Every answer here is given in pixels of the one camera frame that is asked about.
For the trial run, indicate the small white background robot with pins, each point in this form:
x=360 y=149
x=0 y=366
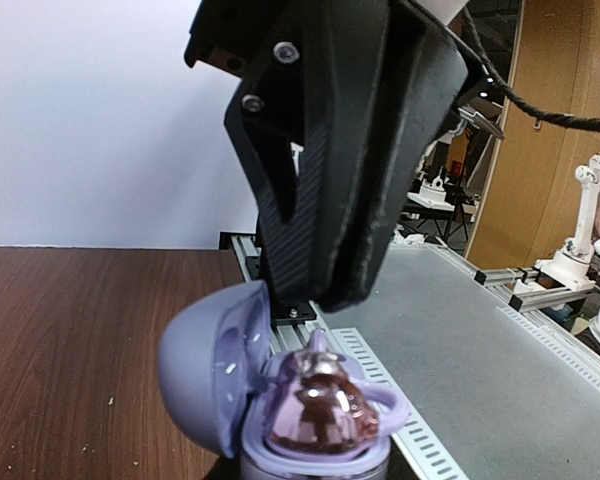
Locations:
x=570 y=263

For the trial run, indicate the grey oval puck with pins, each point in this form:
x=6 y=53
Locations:
x=215 y=369

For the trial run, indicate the front aluminium rail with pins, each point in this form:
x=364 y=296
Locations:
x=416 y=452

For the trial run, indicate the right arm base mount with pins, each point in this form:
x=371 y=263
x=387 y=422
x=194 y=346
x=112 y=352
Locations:
x=253 y=261

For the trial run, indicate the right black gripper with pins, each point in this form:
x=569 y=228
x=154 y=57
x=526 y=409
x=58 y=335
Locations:
x=291 y=58

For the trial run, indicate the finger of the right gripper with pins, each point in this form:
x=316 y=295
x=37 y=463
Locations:
x=423 y=72

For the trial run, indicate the purple earbud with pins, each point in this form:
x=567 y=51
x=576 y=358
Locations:
x=317 y=409

